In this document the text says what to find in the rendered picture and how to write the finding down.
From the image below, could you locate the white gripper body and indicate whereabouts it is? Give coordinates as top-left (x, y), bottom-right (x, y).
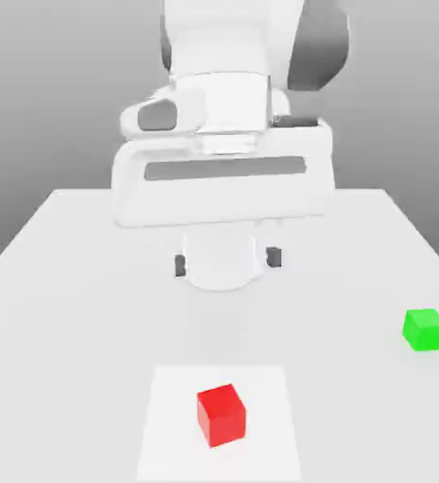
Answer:
top-left (110, 119), bottom-right (337, 230)

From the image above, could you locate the small red cube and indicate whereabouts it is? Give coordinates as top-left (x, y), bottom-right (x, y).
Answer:
top-left (196, 383), bottom-right (247, 449)

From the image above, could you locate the small green cube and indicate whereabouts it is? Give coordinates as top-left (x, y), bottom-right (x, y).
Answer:
top-left (402, 308), bottom-right (439, 353)

